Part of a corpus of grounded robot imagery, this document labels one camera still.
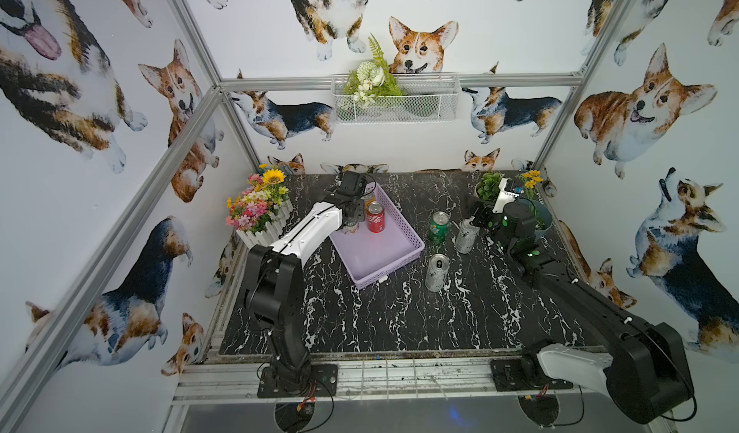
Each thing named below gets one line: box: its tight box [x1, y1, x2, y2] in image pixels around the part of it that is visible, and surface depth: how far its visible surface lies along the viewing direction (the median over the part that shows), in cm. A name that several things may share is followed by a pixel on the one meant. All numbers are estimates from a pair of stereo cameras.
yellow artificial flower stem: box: [520, 169, 544, 202], surface depth 97 cm
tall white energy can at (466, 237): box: [456, 216, 481, 255], surface depth 92 cm
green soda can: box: [429, 210, 450, 245], surface depth 97 cm
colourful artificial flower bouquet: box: [226, 163, 290, 235], surface depth 94 cm
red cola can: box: [366, 201, 386, 234], surface depth 99 cm
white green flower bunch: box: [342, 32, 404, 108], surface depth 81 cm
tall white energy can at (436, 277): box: [425, 253, 450, 293], surface depth 82 cm
